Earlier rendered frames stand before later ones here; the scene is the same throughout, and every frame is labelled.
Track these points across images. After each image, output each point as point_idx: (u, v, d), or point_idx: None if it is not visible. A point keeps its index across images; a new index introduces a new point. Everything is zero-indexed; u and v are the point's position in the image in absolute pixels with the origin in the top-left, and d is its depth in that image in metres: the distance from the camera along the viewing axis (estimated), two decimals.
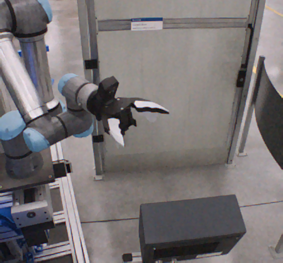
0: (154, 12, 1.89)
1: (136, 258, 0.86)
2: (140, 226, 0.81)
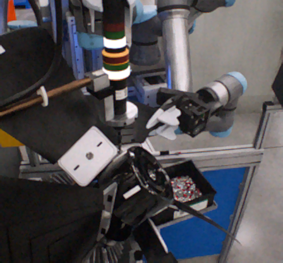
0: None
1: (276, 103, 1.04)
2: None
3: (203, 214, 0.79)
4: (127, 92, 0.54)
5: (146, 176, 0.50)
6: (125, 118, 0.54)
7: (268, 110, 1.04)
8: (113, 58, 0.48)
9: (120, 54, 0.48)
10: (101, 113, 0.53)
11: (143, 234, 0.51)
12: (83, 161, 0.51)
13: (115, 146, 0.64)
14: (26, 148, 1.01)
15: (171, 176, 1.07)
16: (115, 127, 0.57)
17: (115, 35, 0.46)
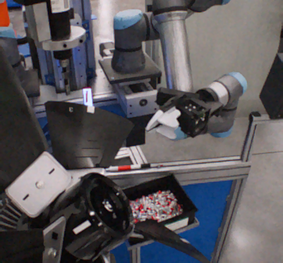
0: None
1: (263, 114, 0.98)
2: (273, 76, 0.93)
3: (179, 236, 0.74)
4: (69, 5, 0.39)
5: (99, 208, 0.45)
6: (66, 39, 0.39)
7: (254, 121, 0.98)
8: None
9: None
10: (33, 31, 0.38)
11: None
12: (33, 190, 0.46)
13: (78, 170, 0.59)
14: None
15: (151, 190, 1.01)
16: (56, 56, 0.42)
17: None
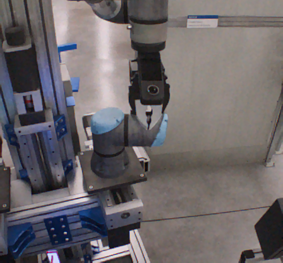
0: (210, 9, 1.86)
1: (258, 254, 0.84)
2: (271, 221, 0.78)
3: None
4: None
5: None
6: None
7: (247, 262, 0.84)
8: None
9: None
10: None
11: None
12: None
13: None
14: None
15: None
16: None
17: None
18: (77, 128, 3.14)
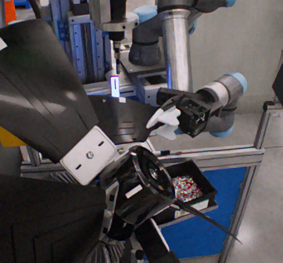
0: None
1: (276, 103, 1.04)
2: None
3: None
4: None
5: (143, 159, 0.53)
6: (124, 21, 0.44)
7: (268, 110, 1.04)
8: None
9: None
10: (95, 14, 0.43)
11: None
12: (115, 154, 0.62)
13: None
14: (28, 148, 1.01)
15: (172, 176, 1.07)
16: (112, 38, 0.47)
17: None
18: None
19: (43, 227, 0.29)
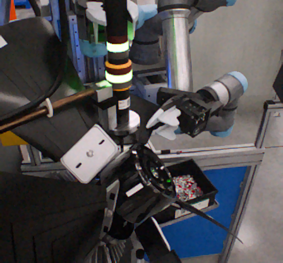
0: None
1: (277, 102, 1.04)
2: None
3: None
4: (129, 102, 0.55)
5: (144, 157, 0.52)
6: (127, 127, 0.55)
7: (269, 109, 1.04)
8: (116, 69, 0.49)
9: (123, 66, 0.49)
10: (104, 122, 0.54)
11: None
12: (116, 155, 0.62)
13: None
14: (28, 146, 1.01)
15: (172, 174, 1.06)
16: (117, 135, 0.58)
17: (119, 47, 0.47)
18: None
19: (43, 225, 0.28)
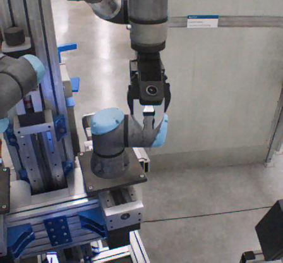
0: (210, 9, 1.86)
1: (258, 255, 0.83)
2: (272, 222, 0.78)
3: None
4: None
5: None
6: None
7: None
8: None
9: None
10: None
11: None
12: None
13: None
14: None
15: None
16: None
17: None
18: (77, 128, 3.13)
19: None
